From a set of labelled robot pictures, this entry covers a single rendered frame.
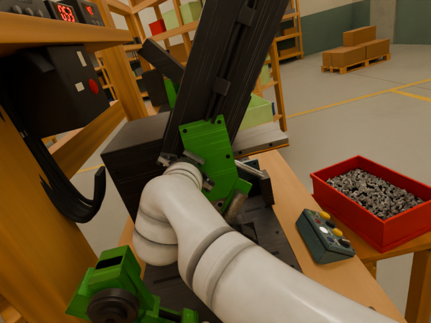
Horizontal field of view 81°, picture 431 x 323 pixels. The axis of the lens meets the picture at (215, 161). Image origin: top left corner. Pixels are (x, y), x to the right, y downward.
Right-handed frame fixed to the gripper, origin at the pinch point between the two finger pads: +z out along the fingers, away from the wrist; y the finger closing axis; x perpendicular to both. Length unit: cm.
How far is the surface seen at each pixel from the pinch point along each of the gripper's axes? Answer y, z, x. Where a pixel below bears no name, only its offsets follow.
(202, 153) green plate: -1.4, 2.8, -3.8
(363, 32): -203, 557, -342
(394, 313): -48, -18, 1
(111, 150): 19.9, 8.3, 9.2
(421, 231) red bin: -66, 6, -16
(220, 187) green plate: -10.0, 2.8, 1.4
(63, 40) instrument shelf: 31.7, -10.1, -10.9
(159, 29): 131, 350, -76
